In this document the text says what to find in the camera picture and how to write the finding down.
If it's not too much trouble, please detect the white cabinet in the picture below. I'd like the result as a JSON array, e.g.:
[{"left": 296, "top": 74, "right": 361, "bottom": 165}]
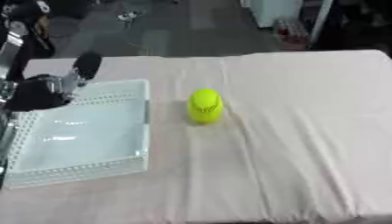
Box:
[{"left": 240, "top": 0, "right": 306, "bottom": 29}]

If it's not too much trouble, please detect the pack of red bottles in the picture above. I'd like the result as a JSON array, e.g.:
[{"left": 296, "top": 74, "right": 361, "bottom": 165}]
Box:
[{"left": 274, "top": 19, "right": 312, "bottom": 45}]

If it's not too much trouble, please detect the white perforated plastic basket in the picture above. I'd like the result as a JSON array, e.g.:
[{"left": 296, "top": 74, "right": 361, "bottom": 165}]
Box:
[{"left": 1, "top": 78, "right": 153, "bottom": 190}]

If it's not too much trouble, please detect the yellow-green tennis ball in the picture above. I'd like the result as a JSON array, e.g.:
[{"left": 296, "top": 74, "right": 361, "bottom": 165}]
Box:
[{"left": 185, "top": 87, "right": 226, "bottom": 124}]

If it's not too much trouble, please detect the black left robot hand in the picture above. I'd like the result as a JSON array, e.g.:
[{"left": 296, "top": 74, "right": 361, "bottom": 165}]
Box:
[{"left": 3, "top": 51, "right": 104, "bottom": 112}]

